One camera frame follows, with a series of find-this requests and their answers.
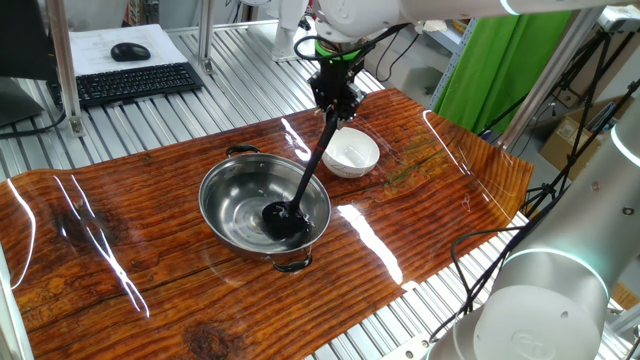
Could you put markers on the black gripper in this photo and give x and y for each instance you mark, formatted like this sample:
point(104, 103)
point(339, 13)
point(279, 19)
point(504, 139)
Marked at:
point(337, 84)

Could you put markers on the black ladle with red band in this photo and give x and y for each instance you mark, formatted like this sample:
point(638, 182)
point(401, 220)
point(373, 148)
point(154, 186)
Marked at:
point(282, 222)

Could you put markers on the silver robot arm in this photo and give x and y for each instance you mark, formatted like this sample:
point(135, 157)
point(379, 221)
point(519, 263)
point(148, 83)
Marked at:
point(550, 300)

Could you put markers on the white ceramic bowl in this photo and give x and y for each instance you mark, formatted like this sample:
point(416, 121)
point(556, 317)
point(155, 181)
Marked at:
point(352, 150)

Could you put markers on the white stand with base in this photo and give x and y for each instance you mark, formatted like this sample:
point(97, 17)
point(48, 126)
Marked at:
point(290, 45)

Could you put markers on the white metal shelf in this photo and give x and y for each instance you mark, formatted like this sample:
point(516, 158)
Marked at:
point(452, 65)

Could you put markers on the green cloth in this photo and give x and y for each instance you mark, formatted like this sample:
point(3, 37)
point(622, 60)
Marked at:
point(500, 65)

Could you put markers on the black keyboard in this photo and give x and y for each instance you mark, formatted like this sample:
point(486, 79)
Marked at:
point(130, 82)

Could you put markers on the black computer mouse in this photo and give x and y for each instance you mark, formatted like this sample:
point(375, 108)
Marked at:
point(130, 52)

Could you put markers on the cardboard box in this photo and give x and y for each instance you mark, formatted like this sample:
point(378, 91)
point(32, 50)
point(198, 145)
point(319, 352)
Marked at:
point(565, 135)

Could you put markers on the white paper sheet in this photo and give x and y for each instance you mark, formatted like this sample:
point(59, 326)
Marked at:
point(90, 55)

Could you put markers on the black tripod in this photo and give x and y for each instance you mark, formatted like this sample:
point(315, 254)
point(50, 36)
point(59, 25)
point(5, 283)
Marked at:
point(595, 75)

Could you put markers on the glossy wood grain mat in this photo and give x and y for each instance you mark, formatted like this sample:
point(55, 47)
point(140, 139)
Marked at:
point(150, 300)

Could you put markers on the black monitor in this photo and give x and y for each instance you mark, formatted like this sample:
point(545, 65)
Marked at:
point(25, 40)

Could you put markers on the aluminium frame post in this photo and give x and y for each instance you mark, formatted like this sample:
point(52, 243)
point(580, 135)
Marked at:
point(206, 35)
point(62, 60)
point(10, 325)

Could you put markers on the aluminium frame strut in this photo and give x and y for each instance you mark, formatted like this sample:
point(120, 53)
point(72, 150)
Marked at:
point(550, 75)

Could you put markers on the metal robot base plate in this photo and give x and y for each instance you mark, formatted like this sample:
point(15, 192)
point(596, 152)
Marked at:
point(410, 350)

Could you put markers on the silver camera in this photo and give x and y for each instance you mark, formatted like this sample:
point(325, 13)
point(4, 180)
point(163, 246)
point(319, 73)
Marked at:
point(620, 20)

